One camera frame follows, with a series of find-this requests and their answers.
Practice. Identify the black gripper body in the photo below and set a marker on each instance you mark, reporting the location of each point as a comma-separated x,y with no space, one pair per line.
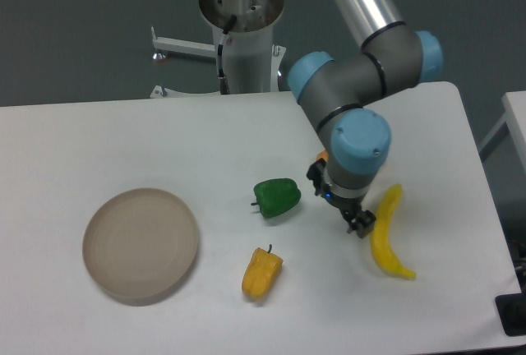
347,201

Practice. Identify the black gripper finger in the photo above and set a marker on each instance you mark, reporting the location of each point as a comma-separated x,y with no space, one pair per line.
360,222

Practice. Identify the green bell pepper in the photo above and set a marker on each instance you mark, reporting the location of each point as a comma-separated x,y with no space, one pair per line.
276,196

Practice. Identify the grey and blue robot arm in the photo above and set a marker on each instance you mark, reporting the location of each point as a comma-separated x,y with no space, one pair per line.
333,95

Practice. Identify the yellow bell pepper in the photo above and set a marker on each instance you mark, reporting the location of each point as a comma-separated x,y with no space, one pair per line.
261,272

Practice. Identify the orange pumpkin slice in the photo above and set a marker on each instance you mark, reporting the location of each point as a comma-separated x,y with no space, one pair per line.
323,155

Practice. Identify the yellow banana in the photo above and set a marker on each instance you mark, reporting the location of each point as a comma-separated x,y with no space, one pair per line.
381,250

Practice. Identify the black device at edge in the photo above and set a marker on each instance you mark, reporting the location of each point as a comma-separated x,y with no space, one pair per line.
511,310

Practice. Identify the beige round plate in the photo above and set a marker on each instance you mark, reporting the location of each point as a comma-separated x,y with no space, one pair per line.
140,246

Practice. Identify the white side table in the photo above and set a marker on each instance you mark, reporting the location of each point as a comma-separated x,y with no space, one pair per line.
510,123

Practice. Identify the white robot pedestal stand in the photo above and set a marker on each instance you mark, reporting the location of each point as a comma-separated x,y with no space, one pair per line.
246,57

